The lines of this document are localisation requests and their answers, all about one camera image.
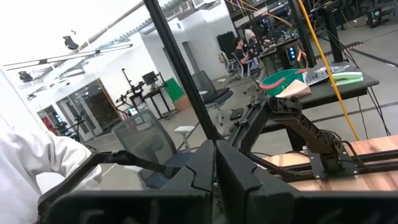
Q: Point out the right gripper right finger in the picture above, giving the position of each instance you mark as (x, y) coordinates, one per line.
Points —
(233, 180)

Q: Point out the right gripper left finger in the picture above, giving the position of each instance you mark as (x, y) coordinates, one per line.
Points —
(202, 174)

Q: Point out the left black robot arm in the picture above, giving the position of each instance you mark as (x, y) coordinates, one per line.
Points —
(304, 127)

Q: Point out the small black floor pedal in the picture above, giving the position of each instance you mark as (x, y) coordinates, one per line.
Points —
(236, 114)

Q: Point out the grey mesh office chair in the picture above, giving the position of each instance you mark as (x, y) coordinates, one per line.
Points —
(140, 137)

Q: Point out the cardboard box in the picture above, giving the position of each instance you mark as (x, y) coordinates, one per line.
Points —
(183, 104)

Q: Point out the green board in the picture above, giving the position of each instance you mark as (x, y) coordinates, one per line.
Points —
(174, 90)

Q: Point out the dark office chair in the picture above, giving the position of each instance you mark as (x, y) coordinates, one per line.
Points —
(205, 84)

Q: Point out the black background desk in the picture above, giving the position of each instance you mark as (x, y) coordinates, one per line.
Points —
(157, 90)

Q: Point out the green basket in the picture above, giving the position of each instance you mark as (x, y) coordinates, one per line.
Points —
(276, 87)

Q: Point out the black background robot rig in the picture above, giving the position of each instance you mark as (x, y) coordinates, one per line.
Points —
(135, 90)

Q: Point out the pale pink cloth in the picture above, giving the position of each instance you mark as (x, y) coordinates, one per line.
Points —
(295, 90)

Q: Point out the computer monitor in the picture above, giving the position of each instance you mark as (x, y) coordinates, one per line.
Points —
(150, 77)

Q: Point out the white office chair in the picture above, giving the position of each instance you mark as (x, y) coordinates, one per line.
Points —
(231, 63)

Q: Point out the person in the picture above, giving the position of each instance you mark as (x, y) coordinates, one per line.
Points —
(25, 155)
(240, 54)
(249, 34)

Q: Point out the clear plastic sheet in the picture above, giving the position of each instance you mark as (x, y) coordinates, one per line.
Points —
(317, 76)

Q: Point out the black computer with blue light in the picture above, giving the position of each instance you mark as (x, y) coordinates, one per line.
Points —
(290, 53)

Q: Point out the dark side table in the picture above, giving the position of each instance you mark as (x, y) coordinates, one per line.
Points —
(342, 91)

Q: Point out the mint green stapler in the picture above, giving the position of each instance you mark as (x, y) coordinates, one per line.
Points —
(348, 78)

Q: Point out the black frame post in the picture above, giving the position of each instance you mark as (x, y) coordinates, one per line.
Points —
(176, 56)

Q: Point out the black ceiling camera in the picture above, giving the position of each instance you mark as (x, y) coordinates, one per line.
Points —
(25, 76)
(71, 43)

